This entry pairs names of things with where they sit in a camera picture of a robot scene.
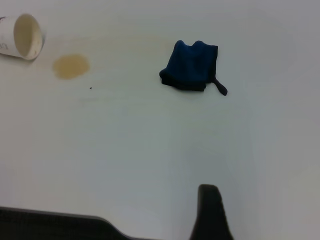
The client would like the blue cloth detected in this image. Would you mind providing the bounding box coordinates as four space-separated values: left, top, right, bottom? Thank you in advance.
159 39 228 97

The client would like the white paper coffee cup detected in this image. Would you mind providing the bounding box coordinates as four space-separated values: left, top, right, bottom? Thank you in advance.
0 13 48 62

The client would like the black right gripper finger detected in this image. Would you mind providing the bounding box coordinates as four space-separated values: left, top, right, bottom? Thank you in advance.
189 184 235 240

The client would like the brown coffee puddle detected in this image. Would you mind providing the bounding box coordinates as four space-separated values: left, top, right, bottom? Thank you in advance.
52 53 91 81

